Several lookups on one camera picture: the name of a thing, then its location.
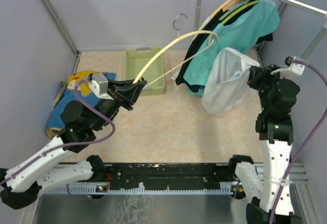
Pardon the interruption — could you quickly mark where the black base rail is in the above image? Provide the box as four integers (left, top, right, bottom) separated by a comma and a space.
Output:
88, 163, 245, 199

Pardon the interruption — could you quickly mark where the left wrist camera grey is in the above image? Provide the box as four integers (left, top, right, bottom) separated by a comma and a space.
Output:
89, 73, 109, 99

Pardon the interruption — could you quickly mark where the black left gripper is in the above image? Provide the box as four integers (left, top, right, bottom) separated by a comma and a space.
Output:
89, 77, 147, 131

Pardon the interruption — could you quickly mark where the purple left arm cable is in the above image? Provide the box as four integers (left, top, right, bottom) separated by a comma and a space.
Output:
0, 80, 116, 200

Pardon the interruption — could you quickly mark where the light green plastic basket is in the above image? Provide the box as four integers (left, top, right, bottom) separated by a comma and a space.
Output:
125, 46, 166, 96

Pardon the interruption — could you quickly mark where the dark navy t-shirt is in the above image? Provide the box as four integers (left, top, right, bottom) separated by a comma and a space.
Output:
175, 0, 273, 85

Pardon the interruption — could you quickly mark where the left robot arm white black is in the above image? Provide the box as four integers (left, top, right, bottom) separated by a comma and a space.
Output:
1, 73, 147, 210

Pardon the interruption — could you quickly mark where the cream hanger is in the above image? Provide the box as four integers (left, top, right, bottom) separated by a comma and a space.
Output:
134, 13, 220, 88

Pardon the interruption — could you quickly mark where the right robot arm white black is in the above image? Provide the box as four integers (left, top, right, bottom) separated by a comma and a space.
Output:
228, 65, 302, 223

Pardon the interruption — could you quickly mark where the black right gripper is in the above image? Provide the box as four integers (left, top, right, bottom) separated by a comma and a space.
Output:
246, 63, 287, 111

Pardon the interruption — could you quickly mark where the black t-shirt white trim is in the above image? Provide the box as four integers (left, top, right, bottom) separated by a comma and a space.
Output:
175, 10, 223, 85

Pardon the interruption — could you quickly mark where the green hanger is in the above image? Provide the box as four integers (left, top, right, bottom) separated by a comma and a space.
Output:
219, 0, 259, 26

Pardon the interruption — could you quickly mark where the yellow hanger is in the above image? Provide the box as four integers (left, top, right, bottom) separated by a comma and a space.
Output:
209, 0, 233, 18

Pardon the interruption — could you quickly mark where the teal t-shirt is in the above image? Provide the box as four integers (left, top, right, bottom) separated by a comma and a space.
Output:
182, 0, 280, 96

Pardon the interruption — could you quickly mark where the blue Pikachu t-shirt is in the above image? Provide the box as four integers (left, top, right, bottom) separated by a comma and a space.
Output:
45, 70, 100, 139

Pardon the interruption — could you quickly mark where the metal clothes rack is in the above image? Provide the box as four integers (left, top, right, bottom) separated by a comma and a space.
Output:
278, 0, 326, 60

